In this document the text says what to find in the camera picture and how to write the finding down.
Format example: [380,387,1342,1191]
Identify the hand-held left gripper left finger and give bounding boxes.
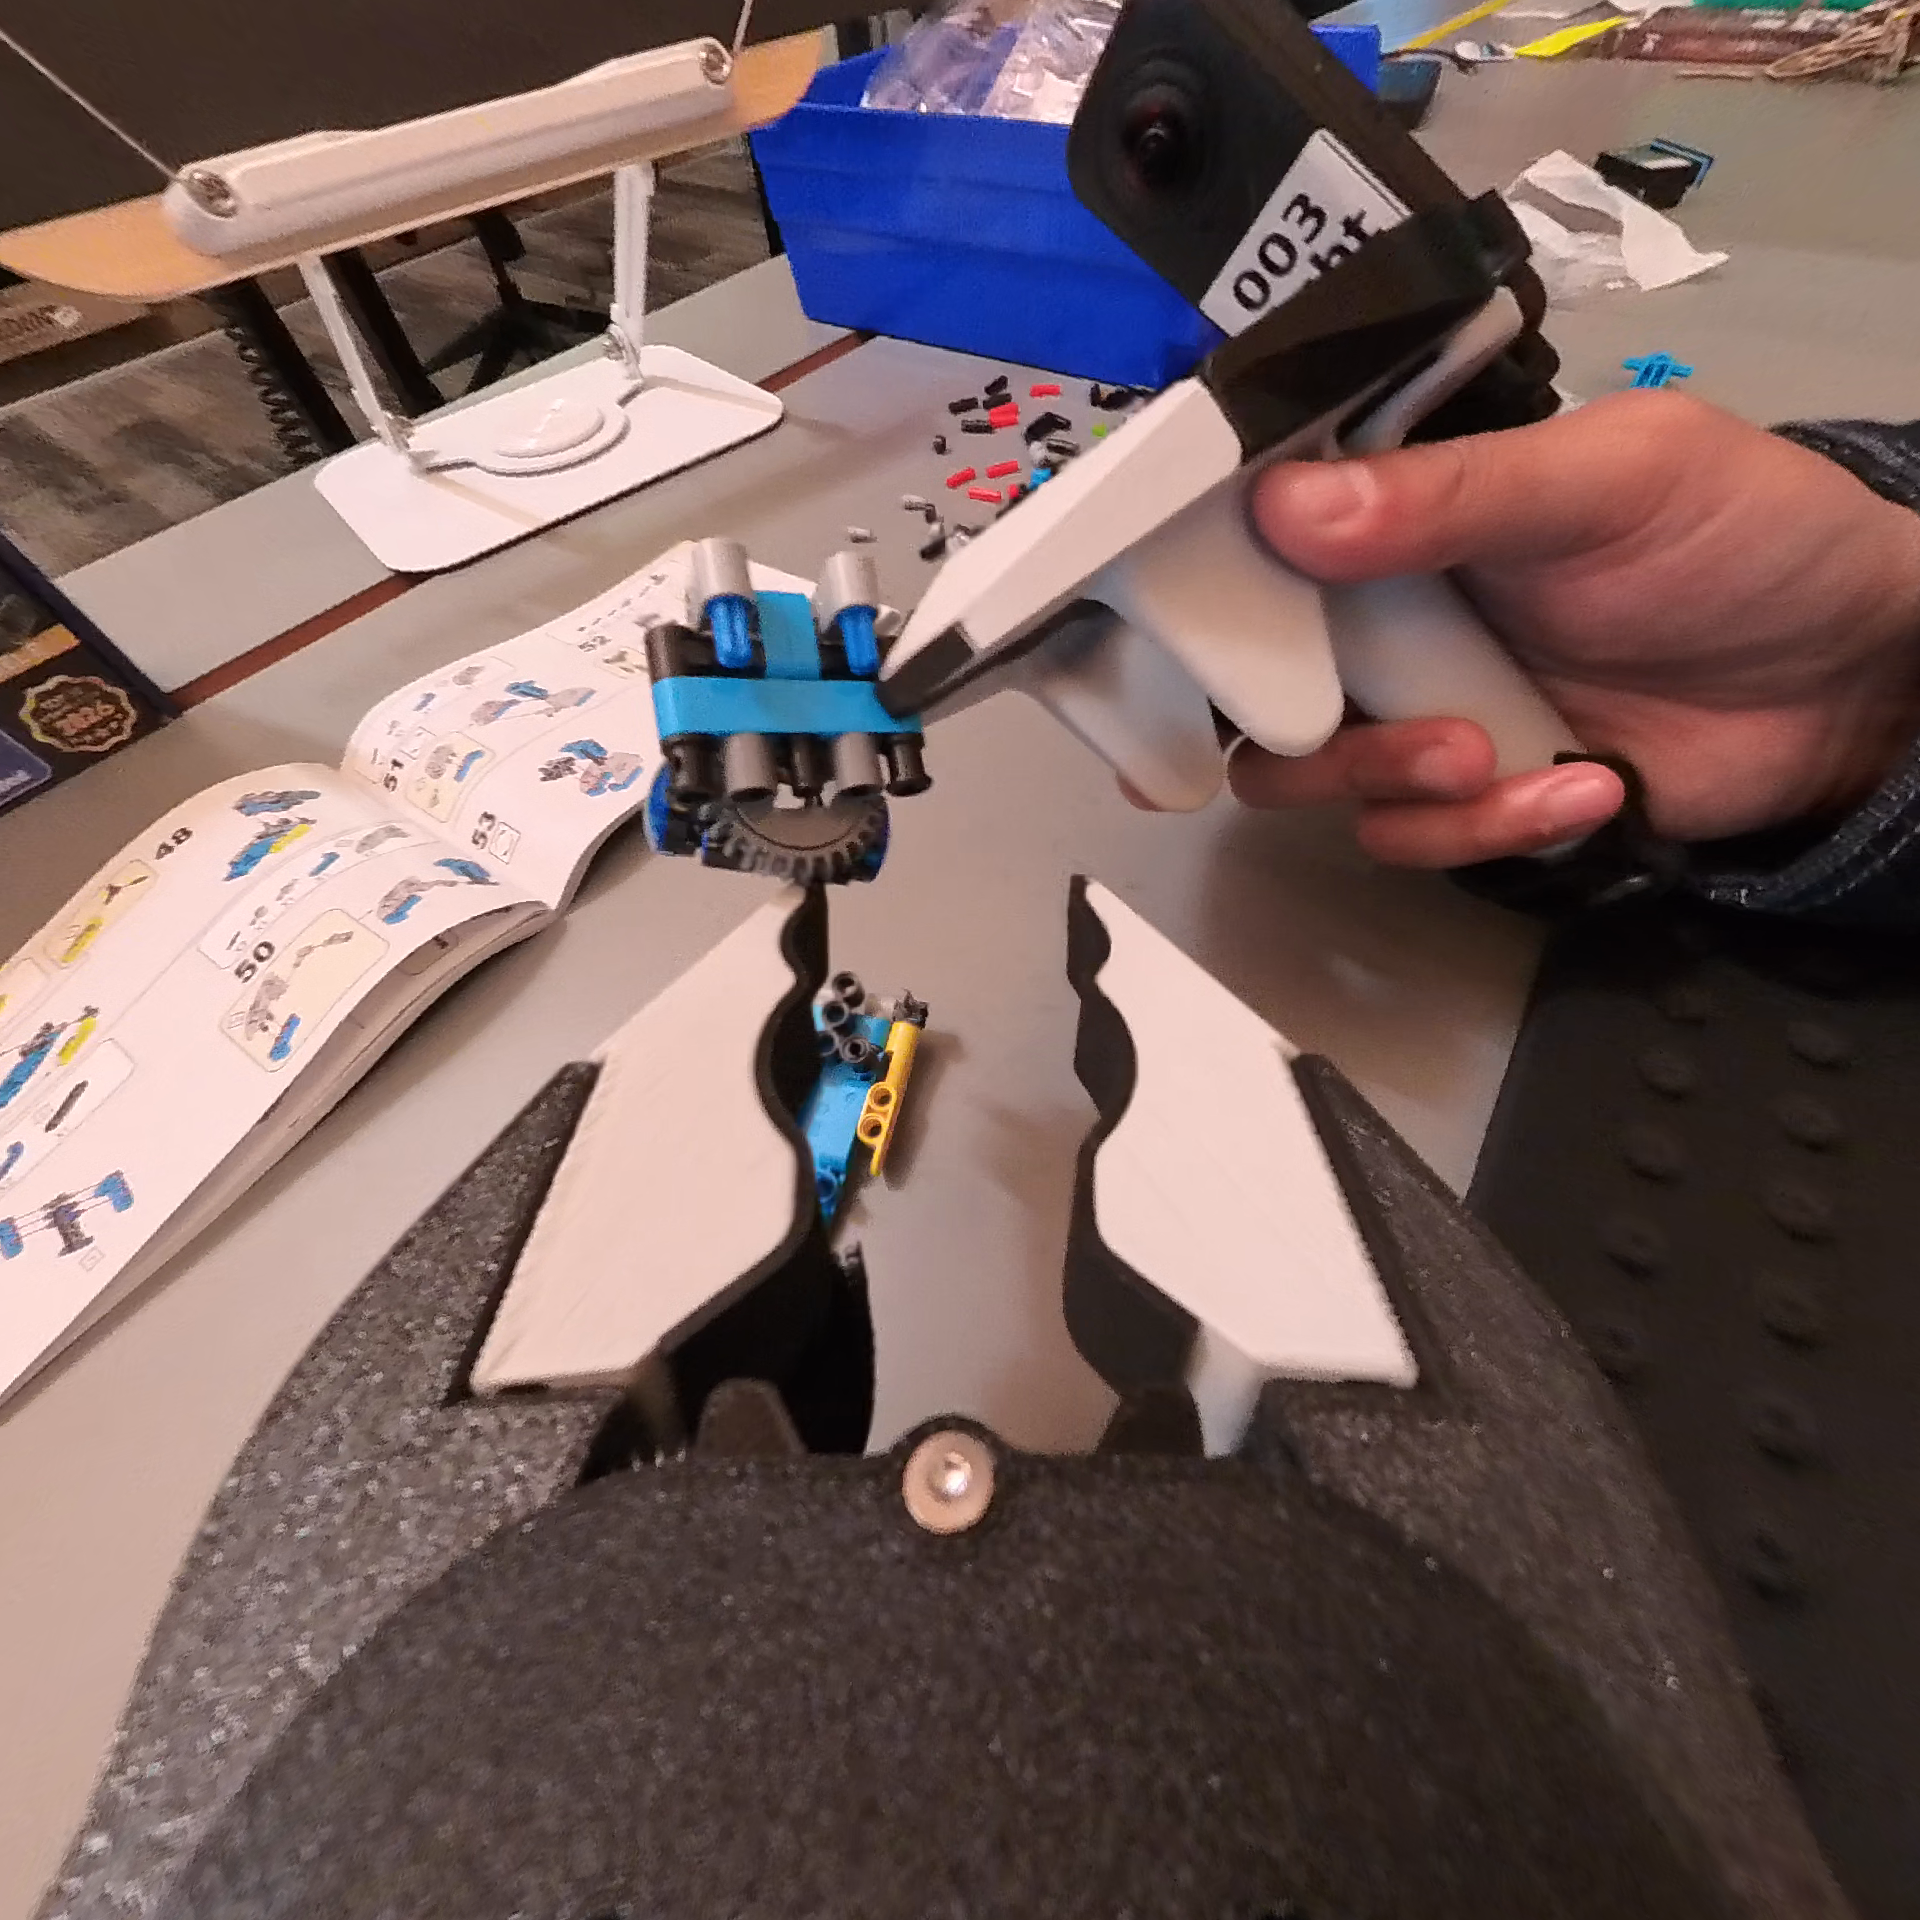
[468,884,875,1451]

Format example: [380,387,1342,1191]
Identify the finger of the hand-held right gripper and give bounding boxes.
[874,375,1251,722]

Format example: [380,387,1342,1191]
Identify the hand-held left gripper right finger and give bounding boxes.
[1059,872,1421,1461]

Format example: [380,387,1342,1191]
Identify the blue-yellow brick assembly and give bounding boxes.
[807,971,932,1220]

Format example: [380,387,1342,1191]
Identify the yellow building piece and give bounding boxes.
[855,1016,925,1181]

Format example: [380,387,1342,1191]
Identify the blue tracked toy assembly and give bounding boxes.
[643,538,934,890]

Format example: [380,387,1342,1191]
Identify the person's right forearm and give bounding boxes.
[1686,416,1920,924]

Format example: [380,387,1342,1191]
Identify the grey desk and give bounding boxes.
[0,0,1920,1877]

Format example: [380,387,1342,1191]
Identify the person's right hand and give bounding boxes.
[1227,392,1920,876]

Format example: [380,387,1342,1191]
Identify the pile of small building pieces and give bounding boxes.
[847,375,1162,566]

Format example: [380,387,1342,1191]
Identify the crumpled clear plastic wrappers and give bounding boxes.
[861,0,1130,125]

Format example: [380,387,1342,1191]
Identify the blue plastic bin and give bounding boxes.
[748,18,1384,395]

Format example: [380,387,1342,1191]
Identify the torn white wrapper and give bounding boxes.
[1500,147,1731,296]

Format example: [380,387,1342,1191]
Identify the open instruction booklet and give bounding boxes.
[0,539,824,1408]

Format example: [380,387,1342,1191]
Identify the black perforated panel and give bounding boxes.
[1468,900,1920,1920]

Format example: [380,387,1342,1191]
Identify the white folding book stand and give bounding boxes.
[0,29,830,575]

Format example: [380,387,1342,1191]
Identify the toy robot kit box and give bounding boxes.
[0,527,184,823]

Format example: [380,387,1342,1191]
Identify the black divider panel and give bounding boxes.
[0,0,968,239]

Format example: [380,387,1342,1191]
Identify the black coiled cable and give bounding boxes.
[223,280,328,460]

